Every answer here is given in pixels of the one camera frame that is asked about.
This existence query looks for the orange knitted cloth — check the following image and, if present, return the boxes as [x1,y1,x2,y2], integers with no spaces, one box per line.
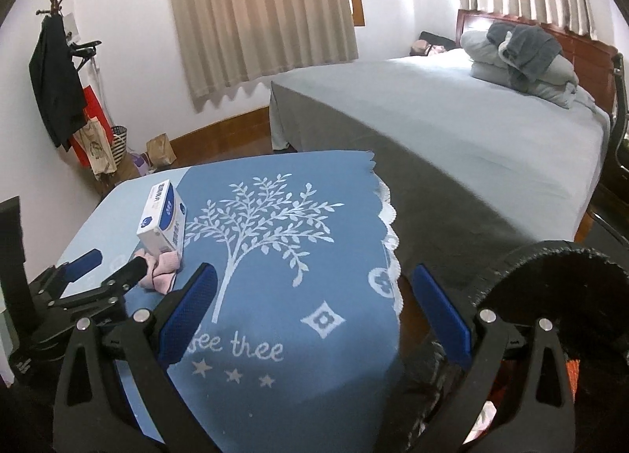
[566,359,580,400]

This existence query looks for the bed with grey sheet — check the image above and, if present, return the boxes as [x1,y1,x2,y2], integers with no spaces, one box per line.
[270,50,610,286]

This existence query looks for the pink cloth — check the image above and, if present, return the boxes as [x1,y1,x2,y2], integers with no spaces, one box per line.
[133,249,181,295]

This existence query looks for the black coat on rack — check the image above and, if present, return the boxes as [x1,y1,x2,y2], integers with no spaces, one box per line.
[29,15,86,152]

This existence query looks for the striped basket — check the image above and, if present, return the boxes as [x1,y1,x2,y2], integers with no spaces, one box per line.
[111,125,128,166]

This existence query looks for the wooden coat rack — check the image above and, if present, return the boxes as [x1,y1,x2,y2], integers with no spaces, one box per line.
[35,0,102,72]

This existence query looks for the dark grey folded blanket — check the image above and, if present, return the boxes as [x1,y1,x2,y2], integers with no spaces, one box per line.
[486,22,562,92]

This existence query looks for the white blue tissue box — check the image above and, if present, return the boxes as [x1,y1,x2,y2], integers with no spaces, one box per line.
[136,179,188,256]

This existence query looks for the black trash bag bin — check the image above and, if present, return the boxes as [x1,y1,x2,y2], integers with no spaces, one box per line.
[374,241,628,452]

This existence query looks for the bag on bedside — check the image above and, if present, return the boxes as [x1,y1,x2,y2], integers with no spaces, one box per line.
[409,31,457,57]

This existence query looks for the folded grey duvet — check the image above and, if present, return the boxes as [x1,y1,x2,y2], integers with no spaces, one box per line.
[461,22,579,109]

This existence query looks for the black office chair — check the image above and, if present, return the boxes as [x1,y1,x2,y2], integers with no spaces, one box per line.
[589,53,628,249]

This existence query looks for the red bag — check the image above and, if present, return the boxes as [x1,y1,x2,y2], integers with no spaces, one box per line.
[70,86,116,176]

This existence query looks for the purple item on floor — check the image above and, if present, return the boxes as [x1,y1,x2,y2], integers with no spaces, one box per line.
[129,153,150,176]

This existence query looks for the side window beige curtain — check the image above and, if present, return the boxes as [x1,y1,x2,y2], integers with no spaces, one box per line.
[171,0,358,101]

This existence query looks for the beige tote bag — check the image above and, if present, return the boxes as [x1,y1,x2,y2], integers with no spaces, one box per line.
[74,119,116,176]

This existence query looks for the wooden headboard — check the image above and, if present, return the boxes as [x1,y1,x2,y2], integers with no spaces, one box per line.
[455,9,618,113]

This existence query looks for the blue tree-print tablecloth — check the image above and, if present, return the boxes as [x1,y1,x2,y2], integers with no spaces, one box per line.
[168,151,400,452]

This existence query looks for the brown paper bag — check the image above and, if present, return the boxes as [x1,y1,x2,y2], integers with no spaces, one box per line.
[146,133,177,169]

